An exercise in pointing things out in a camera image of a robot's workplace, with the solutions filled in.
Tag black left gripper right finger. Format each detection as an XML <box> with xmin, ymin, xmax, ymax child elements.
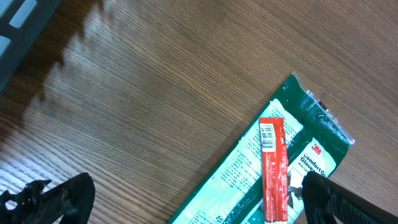
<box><xmin>302</xmin><ymin>171</ymin><xmax>397</xmax><ymax>224</ymax></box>

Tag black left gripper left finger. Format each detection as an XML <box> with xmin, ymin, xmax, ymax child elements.
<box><xmin>1</xmin><ymin>172</ymin><xmax>96</xmax><ymax>224</ymax></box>

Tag green 3M gloves package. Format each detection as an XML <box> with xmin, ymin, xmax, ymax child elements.
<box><xmin>169</xmin><ymin>74</ymin><xmax>354</xmax><ymax>224</ymax></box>

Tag red snack packet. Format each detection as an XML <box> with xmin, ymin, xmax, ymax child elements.
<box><xmin>259</xmin><ymin>117</ymin><xmax>289</xmax><ymax>223</ymax></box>

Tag grey mesh shopping basket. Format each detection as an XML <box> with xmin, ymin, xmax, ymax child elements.
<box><xmin>1</xmin><ymin>0</ymin><xmax>60</xmax><ymax>89</ymax></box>

